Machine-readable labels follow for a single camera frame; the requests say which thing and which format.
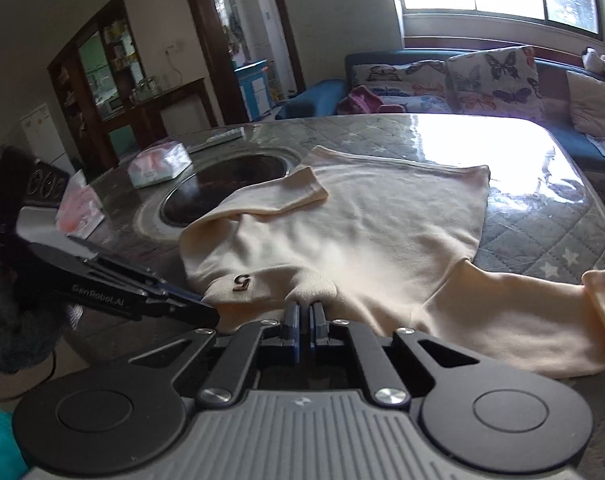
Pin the pink cloth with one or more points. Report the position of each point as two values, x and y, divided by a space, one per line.
365 100

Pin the plain white cushion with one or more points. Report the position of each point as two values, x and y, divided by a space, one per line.
595 105

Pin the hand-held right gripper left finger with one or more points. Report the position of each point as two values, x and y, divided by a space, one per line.
293 333

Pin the cream long-sleeve sweater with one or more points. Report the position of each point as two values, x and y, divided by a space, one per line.
362 240

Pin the white pink tissue pack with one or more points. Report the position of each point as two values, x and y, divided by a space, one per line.
158 164

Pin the teal cloth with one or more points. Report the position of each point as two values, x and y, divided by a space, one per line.
0 440

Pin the flat grey remote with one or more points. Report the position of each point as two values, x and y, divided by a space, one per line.
217 136

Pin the dark wooden door frame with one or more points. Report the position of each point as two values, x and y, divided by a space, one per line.
202 35

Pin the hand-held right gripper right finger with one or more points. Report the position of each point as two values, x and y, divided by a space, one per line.
313 333

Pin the blue plastic cabinet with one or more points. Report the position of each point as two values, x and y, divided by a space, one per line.
255 87

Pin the butterfly print cushion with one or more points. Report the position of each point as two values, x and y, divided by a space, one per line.
402 85
497 80

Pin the white refrigerator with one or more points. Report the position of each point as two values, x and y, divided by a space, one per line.
42 135

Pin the person's left forearm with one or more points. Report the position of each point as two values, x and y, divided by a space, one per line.
12 325

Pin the wooden display cabinet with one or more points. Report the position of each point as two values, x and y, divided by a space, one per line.
95 85

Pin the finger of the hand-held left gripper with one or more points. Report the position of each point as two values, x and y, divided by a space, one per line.
192 314
178 293

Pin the black white plush toy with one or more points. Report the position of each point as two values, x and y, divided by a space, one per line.
596 60

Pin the pink plastic tissue pack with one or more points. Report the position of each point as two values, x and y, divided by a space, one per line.
80 205

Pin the dark wooden side table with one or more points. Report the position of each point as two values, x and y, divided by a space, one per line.
177 105

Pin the blue sofa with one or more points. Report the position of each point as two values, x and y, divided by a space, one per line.
312 100

